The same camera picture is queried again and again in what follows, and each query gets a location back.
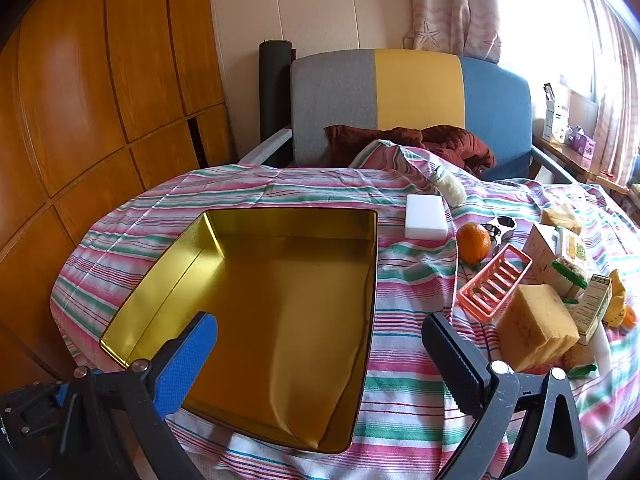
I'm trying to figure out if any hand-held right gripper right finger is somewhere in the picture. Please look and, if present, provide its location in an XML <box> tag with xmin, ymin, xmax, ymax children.
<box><xmin>421</xmin><ymin>311</ymin><xmax>591</xmax><ymax>480</ymax></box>

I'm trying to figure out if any thick yellow sponge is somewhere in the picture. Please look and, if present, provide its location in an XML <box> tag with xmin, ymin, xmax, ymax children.
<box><xmin>495</xmin><ymin>284</ymin><xmax>581</xmax><ymax>368</ymax></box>

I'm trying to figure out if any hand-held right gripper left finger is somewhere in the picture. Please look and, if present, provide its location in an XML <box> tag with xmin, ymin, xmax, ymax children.
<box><xmin>60</xmin><ymin>311</ymin><xmax>219</xmax><ymax>480</ymax></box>

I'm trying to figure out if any wooden window desk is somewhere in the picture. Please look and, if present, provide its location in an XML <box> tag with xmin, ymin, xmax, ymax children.
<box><xmin>532</xmin><ymin>132</ymin><xmax>631</xmax><ymax>196</ymax></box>

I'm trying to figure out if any dark red cloth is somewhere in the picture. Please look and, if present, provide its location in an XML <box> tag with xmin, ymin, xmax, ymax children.
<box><xmin>324</xmin><ymin>124</ymin><xmax>498</xmax><ymax>177</ymax></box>

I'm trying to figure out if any orange plastic soap dish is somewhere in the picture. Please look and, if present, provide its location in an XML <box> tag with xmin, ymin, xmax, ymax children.
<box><xmin>457</xmin><ymin>243</ymin><xmax>533</xmax><ymax>321</ymax></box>

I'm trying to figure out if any gold metal tin container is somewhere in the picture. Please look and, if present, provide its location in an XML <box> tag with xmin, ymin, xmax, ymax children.
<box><xmin>99</xmin><ymin>207</ymin><xmax>379</xmax><ymax>455</ymax></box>

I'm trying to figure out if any wooden wardrobe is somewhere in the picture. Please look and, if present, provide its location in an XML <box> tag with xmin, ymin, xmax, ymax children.
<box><xmin>0</xmin><ymin>0</ymin><xmax>236</xmax><ymax>396</ymax></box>

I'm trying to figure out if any pink patterned curtain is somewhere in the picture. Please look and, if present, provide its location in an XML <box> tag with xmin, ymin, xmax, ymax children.
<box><xmin>405</xmin><ymin>0</ymin><xmax>503</xmax><ymax>64</ymax></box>
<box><xmin>575</xmin><ymin>0</ymin><xmax>640</xmax><ymax>186</ymax></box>

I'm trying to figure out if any purple box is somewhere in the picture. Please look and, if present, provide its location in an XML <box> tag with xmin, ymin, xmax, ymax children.
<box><xmin>565</xmin><ymin>125</ymin><xmax>598</xmax><ymax>157</ymax></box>

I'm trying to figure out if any white cardboard box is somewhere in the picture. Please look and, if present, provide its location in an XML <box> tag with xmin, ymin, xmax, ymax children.
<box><xmin>522</xmin><ymin>223</ymin><xmax>563</xmax><ymax>286</ymax></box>

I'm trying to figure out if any striped bed sheet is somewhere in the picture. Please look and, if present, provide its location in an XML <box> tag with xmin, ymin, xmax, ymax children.
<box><xmin>50</xmin><ymin>139</ymin><xmax>640</xmax><ymax>480</ymax></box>

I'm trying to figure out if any white foam sponge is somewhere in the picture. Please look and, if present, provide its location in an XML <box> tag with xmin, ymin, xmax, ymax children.
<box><xmin>404</xmin><ymin>194</ymin><xmax>449</xmax><ymax>241</ymax></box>

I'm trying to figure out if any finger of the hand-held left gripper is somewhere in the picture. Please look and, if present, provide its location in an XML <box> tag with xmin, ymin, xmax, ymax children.
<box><xmin>0</xmin><ymin>382</ymin><xmax>68</xmax><ymax>461</ymax></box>

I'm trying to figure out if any yellow plush toy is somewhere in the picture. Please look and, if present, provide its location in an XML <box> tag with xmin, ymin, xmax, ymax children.
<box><xmin>602</xmin><ymin>269</ymin><xmax>628</xmax><ymax>328</ymax></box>

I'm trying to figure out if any grey yellow blue armchair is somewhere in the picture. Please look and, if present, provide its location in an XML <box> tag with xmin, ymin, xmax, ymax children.
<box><xmin>237</xmin><ymin>49</ymin><xmax>576</xmax><ymax>183</ymax></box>

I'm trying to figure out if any window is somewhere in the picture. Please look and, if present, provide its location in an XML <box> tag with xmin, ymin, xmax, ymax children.
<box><xmin>495</xmin><ymin>0</ymin><xmax>601</xmax><ymax>106</ymax></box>

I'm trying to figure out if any white box on sill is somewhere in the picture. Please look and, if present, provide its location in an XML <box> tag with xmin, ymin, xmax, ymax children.
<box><xmin>542</xmin><ymin>82</ymin><xmax>571</xmax><ymax>143</ymax></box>

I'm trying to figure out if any small white carton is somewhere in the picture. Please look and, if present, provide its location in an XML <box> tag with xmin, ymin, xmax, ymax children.
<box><xmin>570</xmin><ymin>274</ymin><xmax>613</xmax><ymax>346</ymax></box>

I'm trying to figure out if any black rolled mat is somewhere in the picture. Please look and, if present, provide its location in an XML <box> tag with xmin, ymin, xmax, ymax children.
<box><xmin>258</xmin><ymin>40</ymin><xmax>297</xmax><ymax>146</ymax></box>

